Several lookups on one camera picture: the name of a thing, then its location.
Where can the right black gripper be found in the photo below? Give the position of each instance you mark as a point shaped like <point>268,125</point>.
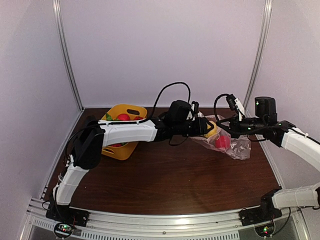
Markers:
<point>234,127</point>

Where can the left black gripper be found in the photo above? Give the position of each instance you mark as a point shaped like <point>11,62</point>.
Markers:
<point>200,127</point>

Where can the yellow plush burger bun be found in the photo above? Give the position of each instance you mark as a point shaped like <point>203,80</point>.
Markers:
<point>213,131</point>

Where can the clear zip top bag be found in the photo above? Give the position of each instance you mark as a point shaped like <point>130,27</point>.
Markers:
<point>240,148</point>

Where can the red plush apple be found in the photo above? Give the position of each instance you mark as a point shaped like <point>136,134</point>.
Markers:
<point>223,142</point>

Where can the yellow plastic basket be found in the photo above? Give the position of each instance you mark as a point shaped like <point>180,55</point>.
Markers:
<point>136,113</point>

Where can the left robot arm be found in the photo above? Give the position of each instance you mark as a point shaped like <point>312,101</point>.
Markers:
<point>87,146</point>

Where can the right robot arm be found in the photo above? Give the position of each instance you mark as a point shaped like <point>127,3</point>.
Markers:
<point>283,134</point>

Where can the red plush tomato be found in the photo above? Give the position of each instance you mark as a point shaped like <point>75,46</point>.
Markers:
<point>123,117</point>

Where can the small red plush fruit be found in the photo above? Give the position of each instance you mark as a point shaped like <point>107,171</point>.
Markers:
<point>117,145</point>

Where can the green plush lettuce leaf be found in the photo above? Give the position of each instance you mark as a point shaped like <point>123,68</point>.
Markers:
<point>108,117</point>

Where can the right circuit board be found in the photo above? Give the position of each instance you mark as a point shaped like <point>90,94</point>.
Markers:
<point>265,230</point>

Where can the circuit board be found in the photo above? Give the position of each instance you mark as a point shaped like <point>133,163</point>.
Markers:
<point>63,230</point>
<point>265,230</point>

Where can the left circuit board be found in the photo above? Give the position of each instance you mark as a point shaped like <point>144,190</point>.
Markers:
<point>63,230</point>

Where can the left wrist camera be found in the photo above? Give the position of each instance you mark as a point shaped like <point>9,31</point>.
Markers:
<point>194,110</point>

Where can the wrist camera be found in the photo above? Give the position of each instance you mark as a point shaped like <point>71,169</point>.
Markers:
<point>194,110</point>
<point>236,105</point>

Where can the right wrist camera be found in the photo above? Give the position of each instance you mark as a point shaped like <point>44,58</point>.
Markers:
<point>236,105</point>

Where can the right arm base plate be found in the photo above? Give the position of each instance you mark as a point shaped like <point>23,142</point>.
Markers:
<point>256,215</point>

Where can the front aluminium rail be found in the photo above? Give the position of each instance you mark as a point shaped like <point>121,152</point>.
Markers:
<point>221,225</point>

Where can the right aluminium frame post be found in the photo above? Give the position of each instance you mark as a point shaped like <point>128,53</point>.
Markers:
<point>264,31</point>

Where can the aluminium frame post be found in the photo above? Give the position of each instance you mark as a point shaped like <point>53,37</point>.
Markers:
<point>264,31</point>
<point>65,53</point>

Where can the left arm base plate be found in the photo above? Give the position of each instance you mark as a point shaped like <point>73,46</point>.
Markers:
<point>65,214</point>

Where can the left aluminium frame post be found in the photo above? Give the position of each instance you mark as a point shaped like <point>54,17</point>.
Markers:
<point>65,53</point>

